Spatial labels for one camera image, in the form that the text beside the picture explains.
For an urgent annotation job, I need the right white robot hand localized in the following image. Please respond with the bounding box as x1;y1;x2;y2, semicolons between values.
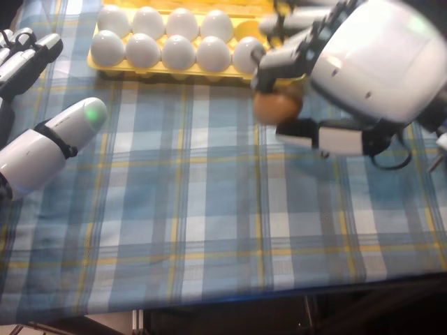
251;0;447;156

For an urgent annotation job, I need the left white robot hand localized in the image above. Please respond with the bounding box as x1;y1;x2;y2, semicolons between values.
0;28;64;105

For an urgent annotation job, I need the yellow-brown toy egg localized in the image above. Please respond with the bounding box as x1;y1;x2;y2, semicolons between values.
252;91;303;126

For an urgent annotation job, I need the yellow egg carton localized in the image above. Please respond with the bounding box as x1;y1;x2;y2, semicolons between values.
86;0;309;85

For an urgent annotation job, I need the blue plaid tablecloth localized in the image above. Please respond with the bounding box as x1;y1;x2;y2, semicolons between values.
0;0;447;325

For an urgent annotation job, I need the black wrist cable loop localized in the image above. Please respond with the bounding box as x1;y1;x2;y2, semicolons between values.
368;128;413;171

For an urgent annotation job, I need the aluminium table frame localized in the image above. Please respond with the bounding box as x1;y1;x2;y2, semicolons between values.
131;307;145;335

